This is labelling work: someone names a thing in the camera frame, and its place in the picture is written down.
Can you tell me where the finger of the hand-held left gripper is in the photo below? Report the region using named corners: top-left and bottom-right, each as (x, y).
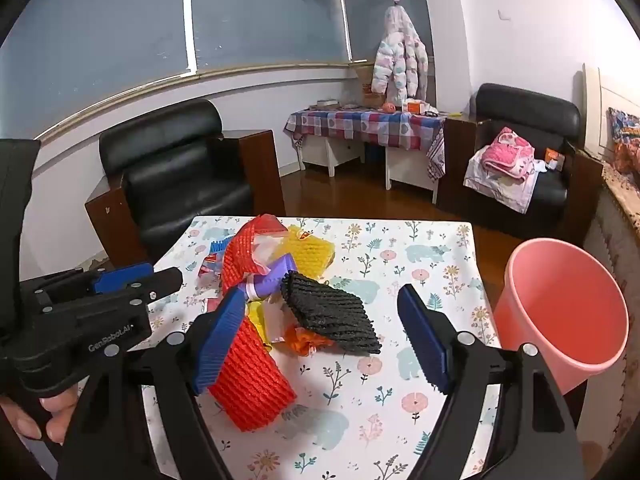
top-left (92, 267), bottom-right (183, 312)
top-left (20, 262), bottom-right (155, 313)

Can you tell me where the white low table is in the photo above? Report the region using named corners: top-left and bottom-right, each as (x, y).
top-left (300, 134), bottom-right (441, 206)

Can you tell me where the red foam net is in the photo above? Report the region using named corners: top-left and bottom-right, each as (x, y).
top-left (207, 317), bottom-right (297, 432)

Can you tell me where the person's left hand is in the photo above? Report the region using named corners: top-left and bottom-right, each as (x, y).
top-left (0, 382), bottom-right (80, 445)

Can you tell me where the colourful printed pillow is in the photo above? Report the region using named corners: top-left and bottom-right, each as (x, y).
top-left (606, 107), bottom-right (640, 173)

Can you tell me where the brown paper bag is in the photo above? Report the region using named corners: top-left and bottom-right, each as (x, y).
top-left (356, 62), bottom-right (386, 108)

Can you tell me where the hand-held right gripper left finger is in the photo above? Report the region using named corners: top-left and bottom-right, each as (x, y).
top-left (56, 287), bottom-right (246, 480)

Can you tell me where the checkered tablecloth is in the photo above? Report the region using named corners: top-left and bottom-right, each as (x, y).
top-left (284, 107), bottom-right (447, 181)

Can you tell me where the pink blanket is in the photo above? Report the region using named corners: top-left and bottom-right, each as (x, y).
top-left (481, 126), bottom-right (535, 183)

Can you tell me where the black foam net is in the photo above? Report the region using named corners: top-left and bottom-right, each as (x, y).
top-left (280, 270), bottom-right (382, 356)

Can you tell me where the white printed cloth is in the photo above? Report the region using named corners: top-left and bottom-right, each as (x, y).
top-left (462, 157), bottom-right (551, 213)

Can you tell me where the pink plastic bucket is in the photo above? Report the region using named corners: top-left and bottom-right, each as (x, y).
top-left (492, 238), bottom-right (630, 396)

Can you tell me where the pastel puffer jacket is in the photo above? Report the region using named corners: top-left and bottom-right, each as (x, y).
top-left (371, 6), bottom-right (430, 102)

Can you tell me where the cream bed headboard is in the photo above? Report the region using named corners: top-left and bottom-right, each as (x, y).
top-left (582, 63), bottom-right (640, 161)

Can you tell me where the large window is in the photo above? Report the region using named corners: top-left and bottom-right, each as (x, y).
top-left (0, 0), bottom-right (431, 131)

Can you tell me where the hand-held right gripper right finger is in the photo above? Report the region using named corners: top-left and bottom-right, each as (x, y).
top-left (397, 284), bottom-right (586, 480)

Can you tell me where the quilted mattress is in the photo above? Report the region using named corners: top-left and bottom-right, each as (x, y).
top-left (582, 195), bottom-right (640, 451)

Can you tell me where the yellow foam net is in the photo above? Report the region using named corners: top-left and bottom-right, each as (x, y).
top-left (274, 226), bottom-right (336, 283)

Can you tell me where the orange plastic wrapper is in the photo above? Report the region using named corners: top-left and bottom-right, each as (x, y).
top-left (285, 325), bottom-right (336, 356)

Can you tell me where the red mesh bag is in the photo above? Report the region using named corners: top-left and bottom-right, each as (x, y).
top-left (220, 214), bottom-right (291, 306)

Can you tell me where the yellow plastic wrapper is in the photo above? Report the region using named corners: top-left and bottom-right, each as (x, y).
top-left (248, 300), bottom-right (276, 353)

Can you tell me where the purple plastic wrapper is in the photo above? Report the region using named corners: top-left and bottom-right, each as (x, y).
top-left (239, 255), bottom-right (296, 303)

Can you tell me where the bed with patterned blankets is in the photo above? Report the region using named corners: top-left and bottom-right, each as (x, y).
top-left (602, 162), bottom-right (640, 241)

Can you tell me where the black leather armchair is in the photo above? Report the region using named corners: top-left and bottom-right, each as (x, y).
top-left (84, 99), bottom-right (287, 268)
top-left (437, 82), bottom-right (603, 248)

